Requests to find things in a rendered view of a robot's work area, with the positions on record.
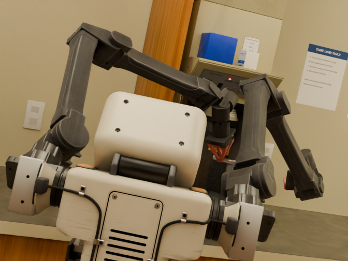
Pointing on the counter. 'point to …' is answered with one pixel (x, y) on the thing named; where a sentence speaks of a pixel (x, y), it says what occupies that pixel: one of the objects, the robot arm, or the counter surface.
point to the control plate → (217, 77)
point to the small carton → (248, 59)
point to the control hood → (195, 70)
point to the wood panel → (164, 42)
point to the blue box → (217, 47)
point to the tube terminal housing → (262, 22)
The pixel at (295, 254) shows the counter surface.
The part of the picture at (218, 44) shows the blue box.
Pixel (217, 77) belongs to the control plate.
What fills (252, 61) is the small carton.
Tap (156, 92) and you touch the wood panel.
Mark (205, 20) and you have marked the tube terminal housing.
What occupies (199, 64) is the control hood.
